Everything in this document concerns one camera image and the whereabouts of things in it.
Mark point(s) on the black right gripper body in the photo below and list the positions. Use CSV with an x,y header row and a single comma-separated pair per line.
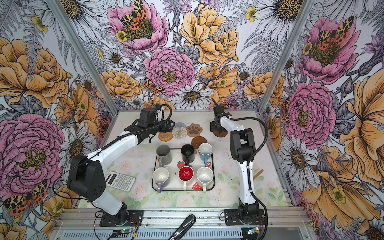
x,y
217,127

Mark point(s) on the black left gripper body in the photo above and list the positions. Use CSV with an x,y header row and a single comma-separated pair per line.
x,y
160,127

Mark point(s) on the cork paw print coaster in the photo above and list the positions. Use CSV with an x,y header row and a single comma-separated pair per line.
x,y
194,130

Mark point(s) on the scratched brown round wooden coaster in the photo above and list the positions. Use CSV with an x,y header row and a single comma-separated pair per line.
x,y
197,141

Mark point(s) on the multicolour woven round coaster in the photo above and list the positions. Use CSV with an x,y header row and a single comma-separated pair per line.
x,y
179,132

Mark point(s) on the grey woven round coaster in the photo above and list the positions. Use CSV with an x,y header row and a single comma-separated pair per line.
x,y
180,124

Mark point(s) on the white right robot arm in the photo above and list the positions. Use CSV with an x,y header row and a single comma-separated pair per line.
x,y
242,146

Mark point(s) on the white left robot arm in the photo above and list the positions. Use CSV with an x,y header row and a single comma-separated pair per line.
x,y
86,175

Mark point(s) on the tan rattan round coaster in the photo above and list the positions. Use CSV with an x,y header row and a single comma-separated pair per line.
x,y
165,137

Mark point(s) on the light blue mug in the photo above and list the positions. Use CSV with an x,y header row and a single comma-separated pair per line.
x,y
205,151

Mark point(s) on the grey metal mug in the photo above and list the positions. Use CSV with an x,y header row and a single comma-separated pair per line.
x,y
164,155

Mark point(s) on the black mug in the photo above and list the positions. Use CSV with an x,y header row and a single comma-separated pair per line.
x,y
188,154

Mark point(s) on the white scientific calculator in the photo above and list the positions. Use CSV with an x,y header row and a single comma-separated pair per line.
x,y
120,181

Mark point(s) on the white strawberry print tray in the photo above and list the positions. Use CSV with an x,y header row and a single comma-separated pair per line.
x,y
175,184

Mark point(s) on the wooden stick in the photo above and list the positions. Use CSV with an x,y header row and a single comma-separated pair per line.
x,y
258,174

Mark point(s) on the black handheld device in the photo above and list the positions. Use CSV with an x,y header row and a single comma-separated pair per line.
x,y
185,226

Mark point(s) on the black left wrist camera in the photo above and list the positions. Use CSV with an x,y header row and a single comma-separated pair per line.
x,y
148,118

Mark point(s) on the white mug purple handle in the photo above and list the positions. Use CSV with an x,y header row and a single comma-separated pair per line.
x,y
161,177

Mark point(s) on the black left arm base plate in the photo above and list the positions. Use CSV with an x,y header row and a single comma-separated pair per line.
x,y
121,217

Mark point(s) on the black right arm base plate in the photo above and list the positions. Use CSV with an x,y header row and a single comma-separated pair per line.
x,y
235,217

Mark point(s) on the aluminium front rail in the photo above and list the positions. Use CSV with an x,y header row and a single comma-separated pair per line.
x,y
156,218

